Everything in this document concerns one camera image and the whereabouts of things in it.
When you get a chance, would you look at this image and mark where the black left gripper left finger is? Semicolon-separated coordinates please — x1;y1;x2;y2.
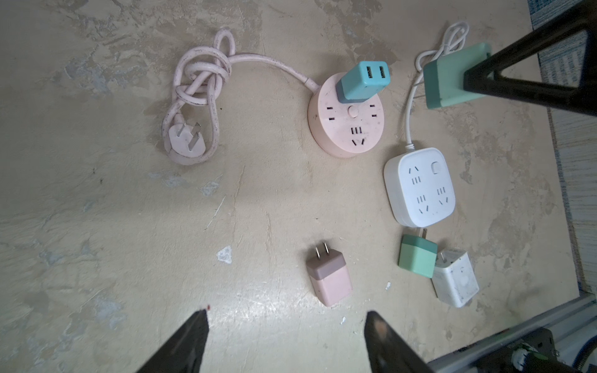
138;309;209;373

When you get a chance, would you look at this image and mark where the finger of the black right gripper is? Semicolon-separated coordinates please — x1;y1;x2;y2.
463;1;596;116

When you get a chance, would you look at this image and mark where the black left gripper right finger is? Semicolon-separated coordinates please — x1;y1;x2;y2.
364;311;433;373

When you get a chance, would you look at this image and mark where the pink usb charger plug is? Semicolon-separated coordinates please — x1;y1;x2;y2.
306;241;353;307

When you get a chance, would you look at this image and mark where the green usb charger plug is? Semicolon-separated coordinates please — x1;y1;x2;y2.
423;42;492;110

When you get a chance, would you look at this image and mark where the teal usb charger plug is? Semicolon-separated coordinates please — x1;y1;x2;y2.
336;61;390;104

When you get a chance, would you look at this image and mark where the white usb charger plug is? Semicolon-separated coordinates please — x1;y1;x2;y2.
432;249;480;308

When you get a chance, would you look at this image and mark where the white square power strip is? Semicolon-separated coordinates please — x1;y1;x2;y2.
383;148;456;228

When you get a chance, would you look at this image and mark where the pink round power strip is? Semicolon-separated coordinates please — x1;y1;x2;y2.
308;73;385;159

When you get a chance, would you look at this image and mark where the white power strip cable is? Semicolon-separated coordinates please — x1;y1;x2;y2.
403;21;470;151

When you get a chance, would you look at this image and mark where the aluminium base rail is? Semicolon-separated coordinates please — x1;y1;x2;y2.
429;292;596;372

